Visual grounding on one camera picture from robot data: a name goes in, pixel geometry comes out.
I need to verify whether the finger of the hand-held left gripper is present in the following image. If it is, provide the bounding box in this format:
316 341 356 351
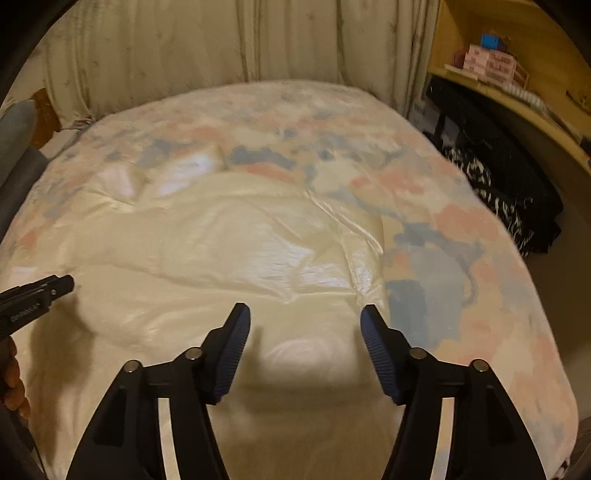
0 274 75 309

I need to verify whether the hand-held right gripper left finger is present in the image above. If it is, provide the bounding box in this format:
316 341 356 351
65 302 252 480

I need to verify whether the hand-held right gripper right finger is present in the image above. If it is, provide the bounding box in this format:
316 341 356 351
360 304 546 480

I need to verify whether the shiny cream puffer jacket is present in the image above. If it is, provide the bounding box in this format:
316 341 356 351
4 173 407 480

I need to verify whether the person's left hand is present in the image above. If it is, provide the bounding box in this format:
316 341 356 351
0 337 31 420

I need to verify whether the pastel patterned blanket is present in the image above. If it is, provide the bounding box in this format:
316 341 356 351
0 80 580 480

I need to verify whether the grey pillow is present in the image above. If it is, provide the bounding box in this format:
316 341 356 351
0 99 49 195

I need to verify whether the black and white patterned cloth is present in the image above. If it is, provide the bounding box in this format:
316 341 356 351
438 143 539 252

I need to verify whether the white printed carton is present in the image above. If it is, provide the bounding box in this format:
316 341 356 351
411 99 435 134

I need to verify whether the cream patterned curtain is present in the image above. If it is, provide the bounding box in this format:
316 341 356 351
39 0 444 132

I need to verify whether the wooden shelf unit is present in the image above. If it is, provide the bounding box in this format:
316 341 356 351
425 0 591 171

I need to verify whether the white keyboard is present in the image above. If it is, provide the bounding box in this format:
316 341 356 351
505 80 552 114

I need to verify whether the stack of pink boxes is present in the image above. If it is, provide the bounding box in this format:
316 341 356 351
464 44 518 86

